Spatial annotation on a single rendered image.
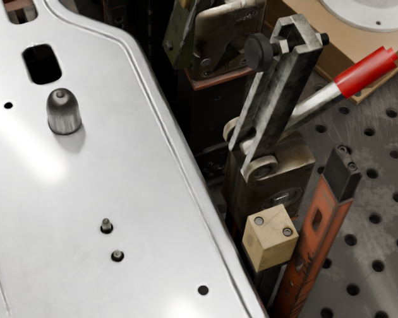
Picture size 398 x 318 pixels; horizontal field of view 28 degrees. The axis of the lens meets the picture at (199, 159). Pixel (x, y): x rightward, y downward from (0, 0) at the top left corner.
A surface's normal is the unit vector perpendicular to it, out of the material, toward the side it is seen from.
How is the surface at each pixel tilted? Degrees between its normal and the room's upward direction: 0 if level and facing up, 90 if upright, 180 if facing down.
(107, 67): 0
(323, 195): 90
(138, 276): 0
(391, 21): 3
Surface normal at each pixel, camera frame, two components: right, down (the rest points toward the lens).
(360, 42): 0.03, -0.46
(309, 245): -0.92, 0.31
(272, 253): 0.38, 0.81
